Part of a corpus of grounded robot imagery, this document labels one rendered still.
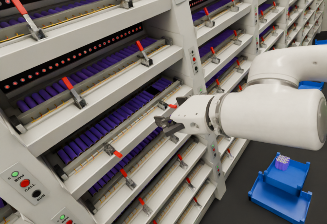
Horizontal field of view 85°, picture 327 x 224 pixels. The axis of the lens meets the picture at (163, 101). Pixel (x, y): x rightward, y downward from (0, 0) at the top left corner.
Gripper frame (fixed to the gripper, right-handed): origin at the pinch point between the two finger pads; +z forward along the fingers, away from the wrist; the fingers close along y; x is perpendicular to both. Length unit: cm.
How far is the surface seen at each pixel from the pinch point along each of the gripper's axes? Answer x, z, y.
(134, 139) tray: -8.7, 19.2, -6.0
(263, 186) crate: -104, 19, 55
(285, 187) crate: -95, 4, 54
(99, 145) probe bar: -4.0, 22.9, -16.0
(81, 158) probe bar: -3.7, 23.0, -22.6
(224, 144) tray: -63, 33, 50
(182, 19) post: 19.6, 13.1, 33.7
